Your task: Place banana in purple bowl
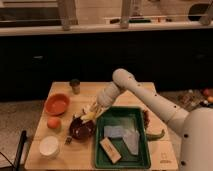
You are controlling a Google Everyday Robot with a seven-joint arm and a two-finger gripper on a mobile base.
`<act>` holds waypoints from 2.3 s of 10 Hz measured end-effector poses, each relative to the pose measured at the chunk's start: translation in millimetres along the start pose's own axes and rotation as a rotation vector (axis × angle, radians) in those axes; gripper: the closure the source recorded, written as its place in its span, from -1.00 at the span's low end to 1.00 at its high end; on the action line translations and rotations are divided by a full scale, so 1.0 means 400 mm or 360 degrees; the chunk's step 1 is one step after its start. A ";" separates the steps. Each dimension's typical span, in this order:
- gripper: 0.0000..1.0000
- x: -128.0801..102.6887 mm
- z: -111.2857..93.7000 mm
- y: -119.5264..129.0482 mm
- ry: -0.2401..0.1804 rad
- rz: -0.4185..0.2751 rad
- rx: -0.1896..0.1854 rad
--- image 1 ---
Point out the white wrapped gripper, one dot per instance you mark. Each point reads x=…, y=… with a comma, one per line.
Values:
x=105, y=98

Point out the yellow banana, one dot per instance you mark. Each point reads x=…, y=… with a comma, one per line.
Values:
x=91, y=115

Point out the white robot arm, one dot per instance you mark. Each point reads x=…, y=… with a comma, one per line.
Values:
x=194, y=127

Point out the dark purple bowl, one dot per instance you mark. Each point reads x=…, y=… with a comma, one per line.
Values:
x=80, y=130

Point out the orange bowl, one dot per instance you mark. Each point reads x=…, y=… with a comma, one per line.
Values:
x=56, y=104

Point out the green plastic tray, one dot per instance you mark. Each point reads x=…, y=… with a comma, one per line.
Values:
x=124, y=127

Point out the small dark object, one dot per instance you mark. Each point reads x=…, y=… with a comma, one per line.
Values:
x=68, y=140

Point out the orange fruit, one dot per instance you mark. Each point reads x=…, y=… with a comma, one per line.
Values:
x=54, y=123

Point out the grey cloth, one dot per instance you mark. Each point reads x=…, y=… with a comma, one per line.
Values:
x=131, y=140

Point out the wooden block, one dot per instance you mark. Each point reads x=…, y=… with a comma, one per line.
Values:
x=110, y=150

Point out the green chili pepper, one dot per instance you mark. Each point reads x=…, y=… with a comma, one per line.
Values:
x=155, y=137

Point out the white cup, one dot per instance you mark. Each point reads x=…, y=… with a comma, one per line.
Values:
x=49, y=147

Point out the black pole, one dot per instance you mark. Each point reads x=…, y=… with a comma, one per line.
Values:
x=22, y=141

